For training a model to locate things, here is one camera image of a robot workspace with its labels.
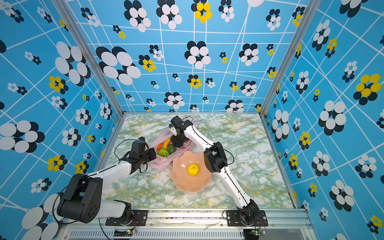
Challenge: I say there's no dark green fake avocado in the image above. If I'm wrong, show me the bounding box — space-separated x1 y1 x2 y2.
167 144 176 155

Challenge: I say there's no green fake kiwi half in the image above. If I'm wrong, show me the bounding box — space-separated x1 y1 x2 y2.
158 149 170 158

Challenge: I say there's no pink translucent plastic bag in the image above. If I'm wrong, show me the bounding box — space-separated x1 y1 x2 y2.
149 128 195 170

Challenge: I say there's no yellow fake pear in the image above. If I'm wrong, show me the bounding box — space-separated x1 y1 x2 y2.
188 164 200 177

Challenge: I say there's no peach scalloped plastic bowl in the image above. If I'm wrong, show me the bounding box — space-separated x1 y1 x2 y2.
170 151 212 193

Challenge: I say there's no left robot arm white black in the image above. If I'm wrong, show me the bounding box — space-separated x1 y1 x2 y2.
52 137 156 224

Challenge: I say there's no yellow fake banana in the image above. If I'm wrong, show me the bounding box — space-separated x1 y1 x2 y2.
163 138 171 149

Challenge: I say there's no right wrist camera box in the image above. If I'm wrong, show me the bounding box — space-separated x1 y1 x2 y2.
169 125 178 136

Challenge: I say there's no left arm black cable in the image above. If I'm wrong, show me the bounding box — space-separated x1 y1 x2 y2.
113 137 139 163

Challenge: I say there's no left floor aluminium rail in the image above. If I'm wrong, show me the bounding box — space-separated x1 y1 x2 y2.
95 112 127 171

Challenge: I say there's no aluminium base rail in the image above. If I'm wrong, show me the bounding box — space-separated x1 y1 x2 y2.
57 209 317 240

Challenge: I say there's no left aluminium corner post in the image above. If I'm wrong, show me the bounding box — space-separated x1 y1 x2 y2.
52 0 124 118

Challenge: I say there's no aluminium corner post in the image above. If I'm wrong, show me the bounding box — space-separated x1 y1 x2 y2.
52 0 124 118
260 0 321 116

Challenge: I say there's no right aluminium corner post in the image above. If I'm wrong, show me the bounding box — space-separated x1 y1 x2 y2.
260 0 321 116

